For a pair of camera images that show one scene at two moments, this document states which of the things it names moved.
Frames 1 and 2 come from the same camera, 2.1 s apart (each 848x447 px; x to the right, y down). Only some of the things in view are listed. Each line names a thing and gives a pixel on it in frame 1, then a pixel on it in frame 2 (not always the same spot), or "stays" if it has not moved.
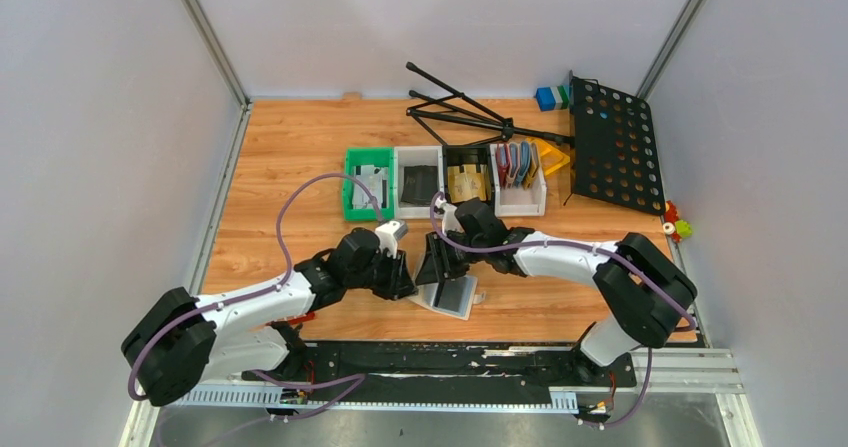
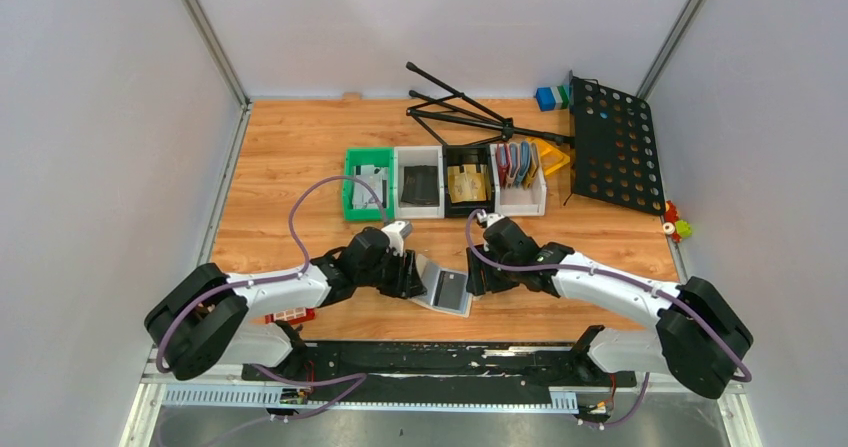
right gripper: (444, 258) → (484, 279)
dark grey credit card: (452, 294) stays
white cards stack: (372, 179) stays
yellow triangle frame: (551, 158) stays
